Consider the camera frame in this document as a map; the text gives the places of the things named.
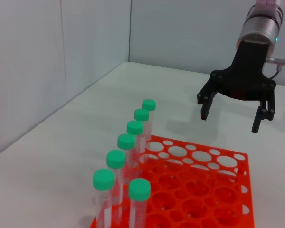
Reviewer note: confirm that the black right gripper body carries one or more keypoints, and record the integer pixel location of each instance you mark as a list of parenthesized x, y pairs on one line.
[(247, 76)]

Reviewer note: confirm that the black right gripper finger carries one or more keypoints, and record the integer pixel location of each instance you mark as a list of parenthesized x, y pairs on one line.
[(206, 104), (263, 111)]

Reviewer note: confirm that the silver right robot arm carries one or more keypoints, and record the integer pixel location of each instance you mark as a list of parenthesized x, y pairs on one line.
[(261, 23)]

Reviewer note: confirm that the green capped clear test tube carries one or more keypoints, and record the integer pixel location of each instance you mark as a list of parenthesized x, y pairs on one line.
[(126, 141), (139, 189), (134, 127), (141, 115), (103, 179), (149, 105), (116, 159)]

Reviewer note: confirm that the orange plastic test tube rack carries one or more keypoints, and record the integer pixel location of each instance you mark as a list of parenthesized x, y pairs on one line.
[(192, 190)]

